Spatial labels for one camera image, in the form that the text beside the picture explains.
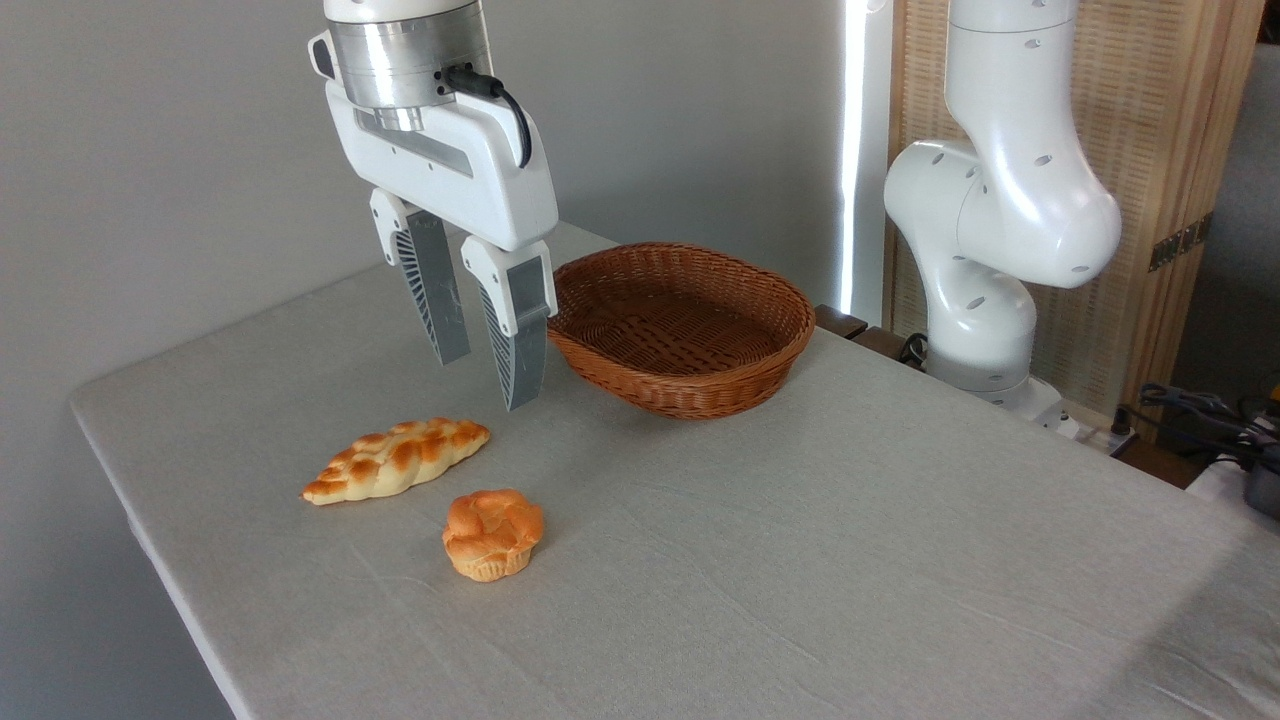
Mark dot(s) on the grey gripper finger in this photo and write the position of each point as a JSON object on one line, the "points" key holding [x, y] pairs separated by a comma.
{"points": [[520, 330], [430, 280]]}

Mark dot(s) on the wooden folding screen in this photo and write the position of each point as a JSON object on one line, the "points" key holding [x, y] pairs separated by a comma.
{"points": [[1150, 120]]}

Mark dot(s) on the long braided bread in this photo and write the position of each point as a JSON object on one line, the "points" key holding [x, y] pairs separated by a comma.
{"points": [[400, 458]]}

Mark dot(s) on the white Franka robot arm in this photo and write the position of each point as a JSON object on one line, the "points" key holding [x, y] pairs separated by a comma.
{"points": [[1010, 200]]}

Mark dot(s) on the brown wicker basket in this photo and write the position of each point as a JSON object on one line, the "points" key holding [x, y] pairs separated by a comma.
{"points": [[690, 330]]}

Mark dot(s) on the metal screen hinge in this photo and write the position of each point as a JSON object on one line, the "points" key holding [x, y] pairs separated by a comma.
{"points": [[1180, 242]]}

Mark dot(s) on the dark brown wooden furniture edge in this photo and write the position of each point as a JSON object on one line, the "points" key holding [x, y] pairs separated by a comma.
{"points": [[840, 322]]}

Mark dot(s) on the round bread bun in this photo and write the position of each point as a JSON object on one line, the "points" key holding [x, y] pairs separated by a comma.
{"points": [[492, 535]]}

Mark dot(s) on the white power strip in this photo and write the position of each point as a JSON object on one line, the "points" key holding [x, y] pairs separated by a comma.
{"points": [[1100, 438]]}

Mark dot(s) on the grey tablecloth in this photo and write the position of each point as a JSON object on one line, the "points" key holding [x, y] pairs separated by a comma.
{"points": [[760, 560]]}

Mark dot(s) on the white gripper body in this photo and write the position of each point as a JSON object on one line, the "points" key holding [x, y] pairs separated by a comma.
{"points": [[450, 165]]}

